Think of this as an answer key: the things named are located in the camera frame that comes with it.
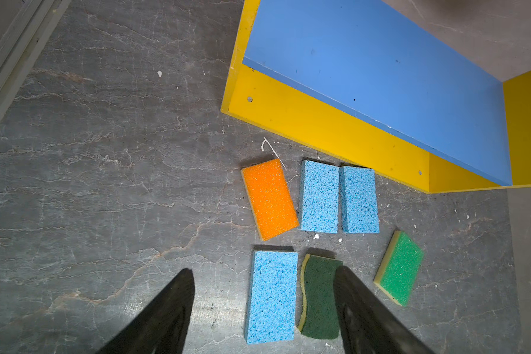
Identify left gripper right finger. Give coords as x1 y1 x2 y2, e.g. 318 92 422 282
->
333 265 432 353

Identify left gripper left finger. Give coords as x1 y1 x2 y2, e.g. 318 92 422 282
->
98 268 196 353

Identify yellow pink blue shelf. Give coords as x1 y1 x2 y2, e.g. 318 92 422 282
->
221 1 531 193

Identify dark green sponge left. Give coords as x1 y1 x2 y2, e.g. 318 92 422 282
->
297 254 343 340

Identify light green sponge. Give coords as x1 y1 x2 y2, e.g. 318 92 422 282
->
373 230 424 307

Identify blue sponge lower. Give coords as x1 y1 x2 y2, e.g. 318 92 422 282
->
245 250 298 345

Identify blue sponge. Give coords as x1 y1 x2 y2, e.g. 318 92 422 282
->
299 160 339 234
340 166 380 234
245 250 298 345

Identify blue sponge upper right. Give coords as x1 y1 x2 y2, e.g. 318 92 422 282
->
340 166 380 234

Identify blue sponge upper left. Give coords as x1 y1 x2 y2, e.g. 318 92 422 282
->
299 160 339 234

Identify orange sponge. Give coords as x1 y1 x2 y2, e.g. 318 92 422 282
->
241 159 299 241

